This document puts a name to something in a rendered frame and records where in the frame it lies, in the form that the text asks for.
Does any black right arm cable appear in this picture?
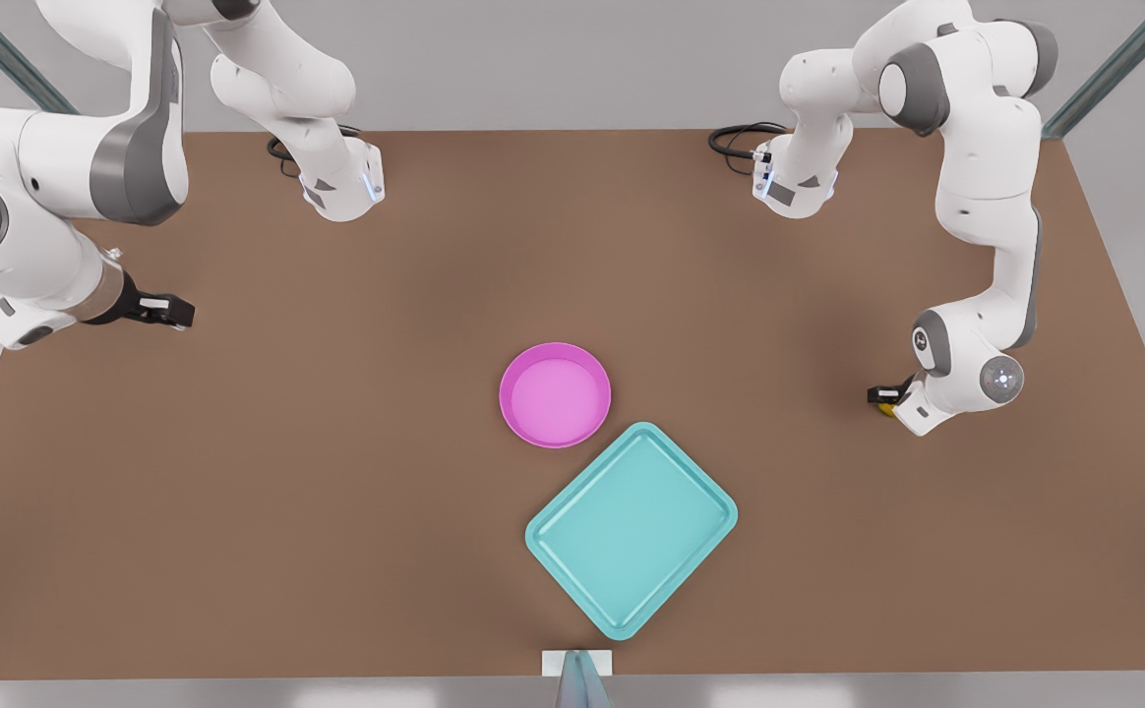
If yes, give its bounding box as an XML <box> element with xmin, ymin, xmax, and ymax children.
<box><xmin>267</xmin><ymin>125</ymin><xmax>364</xmax><ymax>180</ymax></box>

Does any pink round plate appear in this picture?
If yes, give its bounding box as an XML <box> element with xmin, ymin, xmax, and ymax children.
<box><xmin>499</xmin><ymin>342</ymin><xmax>613</xmax><ymax>450</ymax></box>

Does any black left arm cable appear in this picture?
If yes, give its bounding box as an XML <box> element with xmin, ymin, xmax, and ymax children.
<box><xmin>708</xmin><ymin>122</ymin><xmax>792</xmax><ymax>178</ymax></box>

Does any silver frame post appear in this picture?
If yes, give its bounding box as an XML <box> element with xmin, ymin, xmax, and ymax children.
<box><xmin>0</xmin><ymin>0</ymin><xmax>79</xmax><ymax>116</ymax></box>
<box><xmin>542</xmin><ymin>649</ymin><xmax>615</xmax><ymax>708</ymax></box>
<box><xmin>1042</xmin><ymin>0</ymin><xmax>1145</xmax><ymax>141</ymax></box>

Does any teal rectangular tray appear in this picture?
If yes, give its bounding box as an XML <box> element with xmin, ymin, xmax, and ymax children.
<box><xmin>524</xmin><ymin>421</ymin><xmax>740</xmax><ymax>642</ymax></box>

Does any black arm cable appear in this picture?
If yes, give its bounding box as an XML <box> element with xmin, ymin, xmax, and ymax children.
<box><xmin>708</xmin><ymin>122</ymin><xmax>792</xmax><ymax>178</ymax></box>
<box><xmin>267</xmin><ymin>125</ymin><xmax>364</xmax><ymax>180</ymax></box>

